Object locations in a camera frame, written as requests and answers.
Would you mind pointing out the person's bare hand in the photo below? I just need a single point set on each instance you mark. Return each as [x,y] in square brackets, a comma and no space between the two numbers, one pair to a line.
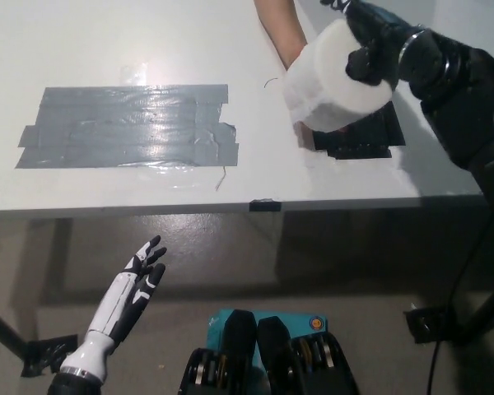
[294,55]

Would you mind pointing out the small black tape strip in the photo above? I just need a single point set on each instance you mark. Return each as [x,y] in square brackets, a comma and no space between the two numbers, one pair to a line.
[265,205]

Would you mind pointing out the black tape patch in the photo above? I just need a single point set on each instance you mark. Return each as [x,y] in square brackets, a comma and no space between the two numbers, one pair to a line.
[362,144]

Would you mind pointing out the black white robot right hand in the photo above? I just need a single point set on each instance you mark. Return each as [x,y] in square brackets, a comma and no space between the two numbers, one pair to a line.
[378,37]

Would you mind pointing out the black floor tape piece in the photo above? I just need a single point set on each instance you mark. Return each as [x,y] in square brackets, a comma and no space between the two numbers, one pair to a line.
[430,325]
[49,354]

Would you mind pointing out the white toilet paper roll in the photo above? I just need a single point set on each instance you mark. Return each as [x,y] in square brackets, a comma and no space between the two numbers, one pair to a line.
[325,82]

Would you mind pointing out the grey duct tape patch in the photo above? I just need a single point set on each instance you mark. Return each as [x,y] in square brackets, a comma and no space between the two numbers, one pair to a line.
[127,127]

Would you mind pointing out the black diagonal stand leg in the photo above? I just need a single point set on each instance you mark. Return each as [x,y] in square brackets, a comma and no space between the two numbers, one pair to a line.
[486,312]
[6,333]

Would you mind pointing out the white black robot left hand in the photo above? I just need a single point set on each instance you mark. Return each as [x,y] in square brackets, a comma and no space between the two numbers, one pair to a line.
[115,304]

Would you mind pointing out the black teal robot torso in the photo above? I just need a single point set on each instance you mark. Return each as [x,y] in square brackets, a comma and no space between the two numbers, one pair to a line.
[271,362]

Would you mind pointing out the grey table leg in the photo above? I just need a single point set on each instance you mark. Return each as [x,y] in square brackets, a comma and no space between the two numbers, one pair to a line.
[61,255]

